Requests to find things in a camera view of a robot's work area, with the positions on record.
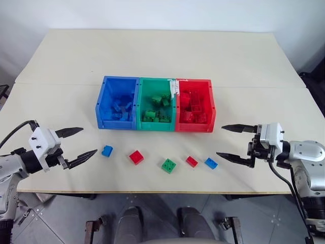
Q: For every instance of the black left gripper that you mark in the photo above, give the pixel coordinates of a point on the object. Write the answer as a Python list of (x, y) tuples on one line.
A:
[(54, 157)]

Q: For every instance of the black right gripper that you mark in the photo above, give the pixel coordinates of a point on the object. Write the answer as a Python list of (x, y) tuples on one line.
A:
[(261, 150)]

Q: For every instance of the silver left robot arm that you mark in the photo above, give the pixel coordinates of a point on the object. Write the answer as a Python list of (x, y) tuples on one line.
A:
[(10, 172)]

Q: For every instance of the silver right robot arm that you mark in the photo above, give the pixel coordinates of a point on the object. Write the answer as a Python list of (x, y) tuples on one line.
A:
[(307, 157)]

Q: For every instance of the tall blue toy brick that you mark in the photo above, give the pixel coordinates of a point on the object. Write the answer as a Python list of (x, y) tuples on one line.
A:
[(107, 151)]

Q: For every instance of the flat blue toy brick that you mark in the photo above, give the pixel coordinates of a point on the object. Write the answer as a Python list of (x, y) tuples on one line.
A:
[(211, 163)]

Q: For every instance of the small red toy brick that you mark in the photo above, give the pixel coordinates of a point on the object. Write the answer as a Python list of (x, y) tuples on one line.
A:
[(192, 161)]

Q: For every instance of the red plastic bin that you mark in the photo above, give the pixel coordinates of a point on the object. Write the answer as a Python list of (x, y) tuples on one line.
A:
[(195, 106)]

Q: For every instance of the blue plastic bin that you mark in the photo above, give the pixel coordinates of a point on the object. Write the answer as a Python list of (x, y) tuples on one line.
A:
[(115, 104)]

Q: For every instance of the long red toy brick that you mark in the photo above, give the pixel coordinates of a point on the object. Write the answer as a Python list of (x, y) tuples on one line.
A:
[(196, 100)]

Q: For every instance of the large red toy brick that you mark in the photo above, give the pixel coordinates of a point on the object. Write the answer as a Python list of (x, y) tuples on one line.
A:
[(136, 157)]

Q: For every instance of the green four-stud toy brick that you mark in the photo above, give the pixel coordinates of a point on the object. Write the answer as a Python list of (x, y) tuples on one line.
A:
[(169, 166)]

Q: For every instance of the white tape strip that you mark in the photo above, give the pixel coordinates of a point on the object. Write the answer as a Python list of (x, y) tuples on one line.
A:
[(174, 88)]

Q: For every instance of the rusty metal table leg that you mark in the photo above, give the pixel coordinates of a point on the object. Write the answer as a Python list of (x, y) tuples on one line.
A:
[(92, 227), (233, 227)]

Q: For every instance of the green plastic bin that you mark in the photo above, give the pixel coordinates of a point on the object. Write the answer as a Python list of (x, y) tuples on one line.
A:
[(156, 106)]

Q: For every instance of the dark rounded shape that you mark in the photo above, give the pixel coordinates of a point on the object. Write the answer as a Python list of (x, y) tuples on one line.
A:
[(195, 223), (130, 223)]

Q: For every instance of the dark equipment beside table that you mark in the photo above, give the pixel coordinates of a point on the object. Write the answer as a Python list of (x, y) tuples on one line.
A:
[(313, 81)]

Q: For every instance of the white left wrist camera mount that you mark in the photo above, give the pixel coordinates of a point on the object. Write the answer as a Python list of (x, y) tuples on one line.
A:
[(41, 139)]

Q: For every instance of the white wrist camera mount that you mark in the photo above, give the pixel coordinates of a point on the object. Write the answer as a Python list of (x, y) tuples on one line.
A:
[(271, 136), (41, 139)]

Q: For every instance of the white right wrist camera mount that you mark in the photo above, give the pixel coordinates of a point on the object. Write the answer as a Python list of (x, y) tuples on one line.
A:
[(271, 136)]

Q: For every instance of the dark metal frame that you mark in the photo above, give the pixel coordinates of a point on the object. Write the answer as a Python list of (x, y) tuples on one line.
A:
[(3, 94)]

